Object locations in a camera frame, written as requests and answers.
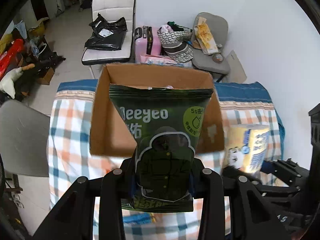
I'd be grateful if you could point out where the yellow paper bag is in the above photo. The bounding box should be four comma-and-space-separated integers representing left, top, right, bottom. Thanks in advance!
194, 17, 219, 55

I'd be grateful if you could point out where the blue long snack packet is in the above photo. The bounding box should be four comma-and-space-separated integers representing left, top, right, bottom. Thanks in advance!
123, 212, 156, 225

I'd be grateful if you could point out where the black plastic bag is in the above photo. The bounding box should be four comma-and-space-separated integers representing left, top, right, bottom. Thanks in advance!
85, 13, 127, 51

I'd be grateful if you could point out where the green wet wipes packet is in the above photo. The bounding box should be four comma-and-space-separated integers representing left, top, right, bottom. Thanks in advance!
109, 84, 213, 213

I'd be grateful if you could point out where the patterned tote bag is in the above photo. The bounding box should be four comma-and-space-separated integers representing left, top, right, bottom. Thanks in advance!
157, 22, 193, 63

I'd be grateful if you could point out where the white leather chair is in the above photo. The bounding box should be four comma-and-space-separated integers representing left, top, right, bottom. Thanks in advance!
81, 0, 136, 66

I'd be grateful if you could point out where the grey padded chair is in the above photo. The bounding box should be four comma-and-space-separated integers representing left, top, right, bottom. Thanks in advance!
190, 12, 231, 77

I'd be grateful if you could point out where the grey chair near table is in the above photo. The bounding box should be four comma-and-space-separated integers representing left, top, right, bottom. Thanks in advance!
1, 100, 50, 177

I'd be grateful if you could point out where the yellow blue tissue pack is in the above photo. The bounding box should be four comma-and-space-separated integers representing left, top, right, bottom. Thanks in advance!
223, 124, 270, 174

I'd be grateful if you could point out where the pink suitcase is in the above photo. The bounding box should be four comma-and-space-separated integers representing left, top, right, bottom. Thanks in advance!
134, 25, 162, 63

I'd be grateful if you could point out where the small cardboard box on floor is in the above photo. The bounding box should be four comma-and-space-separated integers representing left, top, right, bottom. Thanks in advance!
36, 67, 55, 86

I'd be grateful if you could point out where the plaid checked tablecloth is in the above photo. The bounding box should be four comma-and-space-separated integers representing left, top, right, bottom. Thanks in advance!
47, 79, 285, 239

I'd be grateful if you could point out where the open cardboard milk box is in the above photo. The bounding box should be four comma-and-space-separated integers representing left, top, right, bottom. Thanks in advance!
90, 63, 225, 157

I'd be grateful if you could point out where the red plastic bag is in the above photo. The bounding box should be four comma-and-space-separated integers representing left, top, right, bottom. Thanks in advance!
0, 38, 24, 79

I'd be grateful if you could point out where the white goose plush toy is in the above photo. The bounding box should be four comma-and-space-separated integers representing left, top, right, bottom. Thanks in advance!
0, 63, 35, 99

